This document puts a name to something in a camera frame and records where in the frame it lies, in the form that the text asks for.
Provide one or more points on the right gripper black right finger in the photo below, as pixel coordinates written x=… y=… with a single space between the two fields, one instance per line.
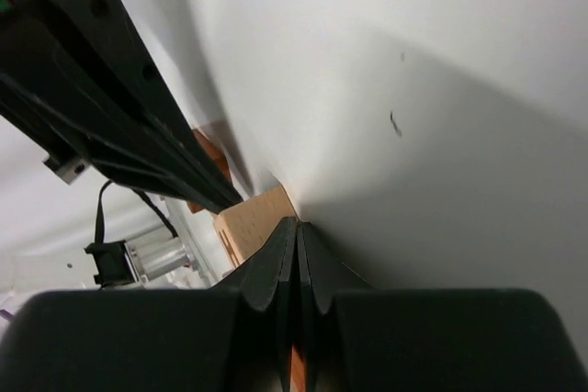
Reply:
x=360 y=338

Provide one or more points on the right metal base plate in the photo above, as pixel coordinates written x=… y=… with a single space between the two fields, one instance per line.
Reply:
x=151 y=254

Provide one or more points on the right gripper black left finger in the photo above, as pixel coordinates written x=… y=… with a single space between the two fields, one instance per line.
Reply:
x=234 y=336

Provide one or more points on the light wood letter cube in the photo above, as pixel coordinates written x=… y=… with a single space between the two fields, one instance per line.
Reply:
x=244 y=228

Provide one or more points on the reddish-brown arch wood block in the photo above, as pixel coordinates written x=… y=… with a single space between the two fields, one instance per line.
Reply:
x=297 y=370

